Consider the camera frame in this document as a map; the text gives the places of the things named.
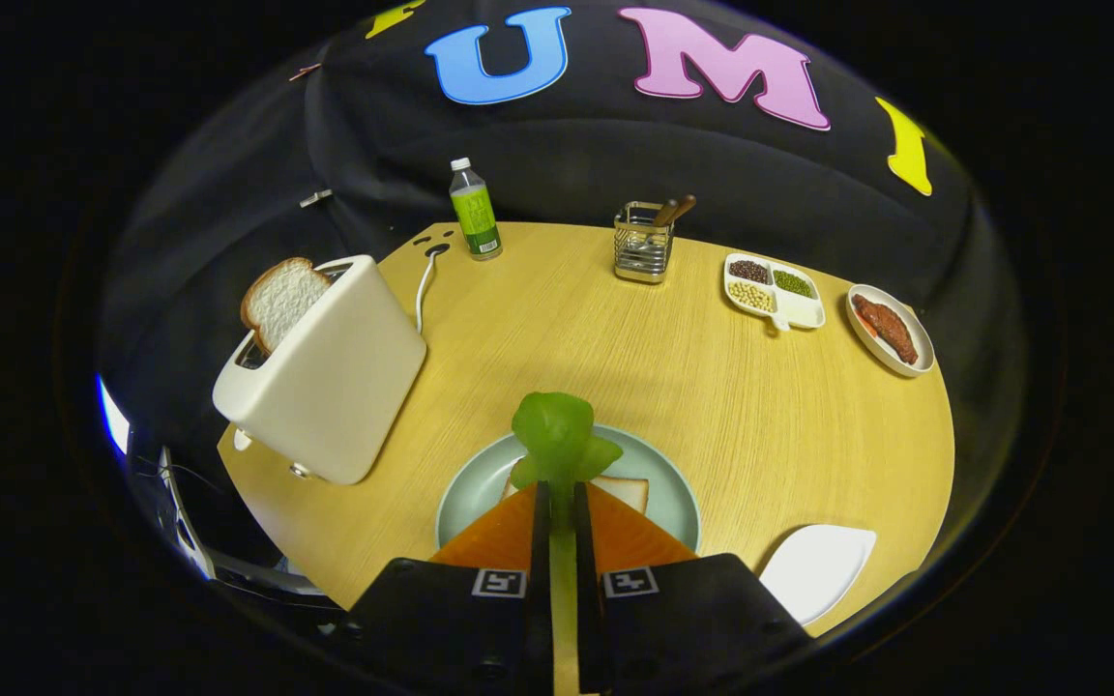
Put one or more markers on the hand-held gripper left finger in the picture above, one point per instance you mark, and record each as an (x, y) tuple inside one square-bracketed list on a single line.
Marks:
[(540, 599)]

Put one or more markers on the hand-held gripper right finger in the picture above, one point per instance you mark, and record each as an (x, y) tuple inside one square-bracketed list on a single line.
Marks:
[(588, 599)]

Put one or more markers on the green lettuce leaf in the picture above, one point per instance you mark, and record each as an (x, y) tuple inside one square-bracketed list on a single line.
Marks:
[(557, 435)]

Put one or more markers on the toasted bread slice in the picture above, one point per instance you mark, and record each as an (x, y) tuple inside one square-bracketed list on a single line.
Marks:
[(281, 300)]

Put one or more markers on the white bread slice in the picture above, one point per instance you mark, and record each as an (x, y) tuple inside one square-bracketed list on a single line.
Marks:
[(627, 493)]

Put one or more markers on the pale green plate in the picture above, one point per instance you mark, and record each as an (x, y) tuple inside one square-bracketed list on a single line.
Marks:
[(659, 503)]

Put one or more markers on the white square plate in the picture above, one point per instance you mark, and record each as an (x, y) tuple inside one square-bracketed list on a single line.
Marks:
[(813, 570)]

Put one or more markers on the white toaster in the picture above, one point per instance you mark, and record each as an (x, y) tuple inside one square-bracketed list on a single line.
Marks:
[(335, 377)]

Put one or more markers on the pile of yellow soybeans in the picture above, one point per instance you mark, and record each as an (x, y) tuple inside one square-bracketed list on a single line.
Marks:
[(751, 296)]

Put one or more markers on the metal utensil holder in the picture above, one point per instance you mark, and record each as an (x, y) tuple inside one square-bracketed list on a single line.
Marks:
[(642, 256)]

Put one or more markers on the white divided dish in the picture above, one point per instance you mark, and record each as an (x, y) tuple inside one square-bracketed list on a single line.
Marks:
[(802, 311)]

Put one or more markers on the pile of dark red beans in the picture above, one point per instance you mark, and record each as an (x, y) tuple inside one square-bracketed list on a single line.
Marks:
[(749, 272)]

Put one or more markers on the pile of green beans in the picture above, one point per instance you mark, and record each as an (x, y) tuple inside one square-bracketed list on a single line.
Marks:
[(793, 283)]

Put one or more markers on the white round plate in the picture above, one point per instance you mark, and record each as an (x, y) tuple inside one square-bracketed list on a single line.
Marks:
[(881, 353)]

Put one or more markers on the green label plastic bottle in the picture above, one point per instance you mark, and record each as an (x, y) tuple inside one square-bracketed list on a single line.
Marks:
[(475, 217)]

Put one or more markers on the red meat slices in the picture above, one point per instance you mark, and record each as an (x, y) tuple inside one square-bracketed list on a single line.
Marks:
[(891, 329)]

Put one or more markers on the small white tag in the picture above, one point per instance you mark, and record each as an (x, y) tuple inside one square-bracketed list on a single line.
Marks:
[(315, 198)]

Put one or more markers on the red cloth clip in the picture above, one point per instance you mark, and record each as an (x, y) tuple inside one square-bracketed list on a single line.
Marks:
[(306, 71)]

